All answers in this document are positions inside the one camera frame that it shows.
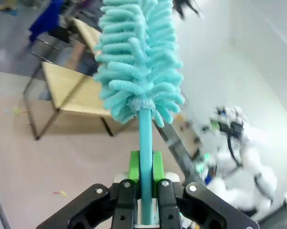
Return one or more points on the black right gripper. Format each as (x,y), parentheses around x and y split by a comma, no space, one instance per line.
(234,128)

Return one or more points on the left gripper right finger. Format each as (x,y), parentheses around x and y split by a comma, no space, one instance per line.
(168,205)

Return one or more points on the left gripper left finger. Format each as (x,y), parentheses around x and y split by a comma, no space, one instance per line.
(124,205)

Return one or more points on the teal microfibre duster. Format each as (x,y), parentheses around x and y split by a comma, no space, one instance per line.
(138,59)

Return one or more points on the wooden shelf rack black frame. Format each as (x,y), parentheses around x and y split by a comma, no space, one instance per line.
(66,90)

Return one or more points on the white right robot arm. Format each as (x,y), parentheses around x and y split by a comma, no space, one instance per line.
(253,148)

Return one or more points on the small yellow paper scrap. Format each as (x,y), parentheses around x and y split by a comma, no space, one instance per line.
(65,194)
(17,111)

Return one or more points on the small red paper scrap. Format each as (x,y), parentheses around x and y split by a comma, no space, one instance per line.
(57,192)

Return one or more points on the black chair base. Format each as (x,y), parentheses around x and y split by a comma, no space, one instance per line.
(186,8)

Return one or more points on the aluminium frame beam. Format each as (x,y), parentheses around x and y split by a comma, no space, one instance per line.
(179,150)

